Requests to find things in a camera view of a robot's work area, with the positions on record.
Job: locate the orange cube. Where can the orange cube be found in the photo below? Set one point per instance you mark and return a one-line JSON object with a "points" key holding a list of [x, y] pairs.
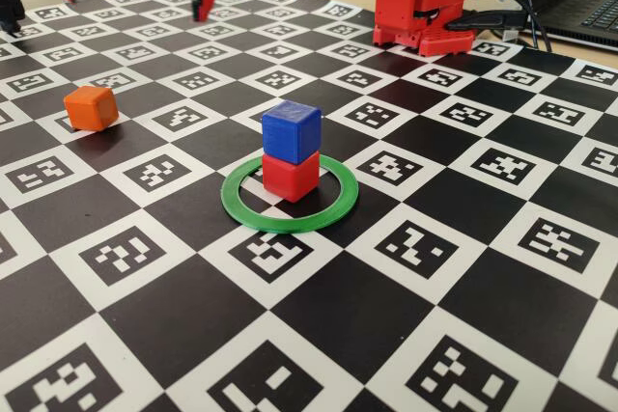
{"points": [[89, 108]]}

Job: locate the blue cube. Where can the blue cube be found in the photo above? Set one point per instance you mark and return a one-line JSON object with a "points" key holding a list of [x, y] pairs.
{"points": [[289, 134]]}

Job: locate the red cube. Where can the red cube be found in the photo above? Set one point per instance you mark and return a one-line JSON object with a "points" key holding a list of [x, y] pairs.
{"points": [[289, 178]]}

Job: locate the black stand clamp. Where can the black stand clamp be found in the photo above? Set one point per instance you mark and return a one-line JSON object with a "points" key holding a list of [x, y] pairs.
{"points": [[9, 2]]}

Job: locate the black white marker checkerboard mat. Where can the black white marker checkerboard mat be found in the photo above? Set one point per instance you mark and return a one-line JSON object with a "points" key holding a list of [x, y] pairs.
{"points": [[338, 310]]}

